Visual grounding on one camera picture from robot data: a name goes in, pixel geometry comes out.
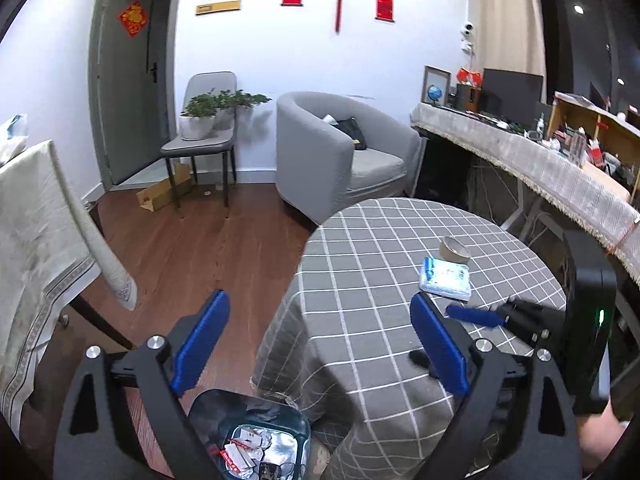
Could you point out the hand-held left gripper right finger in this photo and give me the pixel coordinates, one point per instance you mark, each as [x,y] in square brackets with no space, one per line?
[440,350]

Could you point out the picture frame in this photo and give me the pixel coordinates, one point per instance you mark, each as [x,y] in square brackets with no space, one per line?
[437,75]

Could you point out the grey armchair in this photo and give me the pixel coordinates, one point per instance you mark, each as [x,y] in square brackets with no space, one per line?
[310,160]

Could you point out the white paper sheet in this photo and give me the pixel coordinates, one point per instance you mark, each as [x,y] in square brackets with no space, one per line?
[330,119]

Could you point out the small blue globe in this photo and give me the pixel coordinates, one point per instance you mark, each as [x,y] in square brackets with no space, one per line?
[435,94]

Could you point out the round table grey checked cloth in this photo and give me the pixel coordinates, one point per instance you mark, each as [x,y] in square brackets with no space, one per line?
[360,310]

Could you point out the blue tissue pack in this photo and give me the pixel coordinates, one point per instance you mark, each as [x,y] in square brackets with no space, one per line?
[445,280]

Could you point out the grey dining chair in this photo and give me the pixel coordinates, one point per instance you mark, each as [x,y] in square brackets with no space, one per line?
[200,145]

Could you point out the long desk beige cloth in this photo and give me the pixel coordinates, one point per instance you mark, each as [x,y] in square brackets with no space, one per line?
[550,175]

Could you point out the brown tape roll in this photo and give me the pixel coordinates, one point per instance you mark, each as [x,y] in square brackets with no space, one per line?
[452,252]

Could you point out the flat cardboard box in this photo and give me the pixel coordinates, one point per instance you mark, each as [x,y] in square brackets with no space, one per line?
[160,192]

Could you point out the dark trash bin with liner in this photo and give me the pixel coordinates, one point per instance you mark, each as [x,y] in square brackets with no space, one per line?
[215,410]

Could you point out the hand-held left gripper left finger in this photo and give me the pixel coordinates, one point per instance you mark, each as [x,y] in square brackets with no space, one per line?
[200,340]

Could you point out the beige curtain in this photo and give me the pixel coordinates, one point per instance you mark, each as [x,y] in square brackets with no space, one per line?
[505,15]

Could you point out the small red flags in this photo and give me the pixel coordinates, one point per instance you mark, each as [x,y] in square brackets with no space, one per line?
[469,77]

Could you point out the wooden desk shelf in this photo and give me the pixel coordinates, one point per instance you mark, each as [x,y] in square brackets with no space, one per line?
[575,110]

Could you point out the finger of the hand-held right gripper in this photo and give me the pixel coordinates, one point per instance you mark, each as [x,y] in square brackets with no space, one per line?
[470,314]

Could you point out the brown wooden box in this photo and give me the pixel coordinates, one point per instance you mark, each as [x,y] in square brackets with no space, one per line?
[467,97]

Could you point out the person's right forearm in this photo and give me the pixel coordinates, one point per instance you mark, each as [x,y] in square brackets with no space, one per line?
[597,440]

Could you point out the pile of white wrappers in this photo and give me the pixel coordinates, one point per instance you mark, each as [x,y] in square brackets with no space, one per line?
[250,450]

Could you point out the white security camera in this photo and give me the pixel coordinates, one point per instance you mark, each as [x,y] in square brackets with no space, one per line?
[468,32]

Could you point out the red door decoration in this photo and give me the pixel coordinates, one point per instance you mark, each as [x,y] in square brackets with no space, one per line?
[133,19]

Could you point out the black monitor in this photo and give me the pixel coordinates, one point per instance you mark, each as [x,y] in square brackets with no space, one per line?
[512,90]

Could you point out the bonsai plant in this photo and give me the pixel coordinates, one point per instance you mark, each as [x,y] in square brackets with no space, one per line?
[245,99]

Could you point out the table with beige cloth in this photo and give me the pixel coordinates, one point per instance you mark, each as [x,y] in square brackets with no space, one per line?
[35,240]

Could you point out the grey door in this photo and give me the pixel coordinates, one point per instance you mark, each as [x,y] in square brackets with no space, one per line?
[125,110]

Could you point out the white plastic bag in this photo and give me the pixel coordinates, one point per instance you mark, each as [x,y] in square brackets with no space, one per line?
[12,135]

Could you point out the black cushion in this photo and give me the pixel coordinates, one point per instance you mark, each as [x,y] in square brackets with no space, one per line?
[352,135]

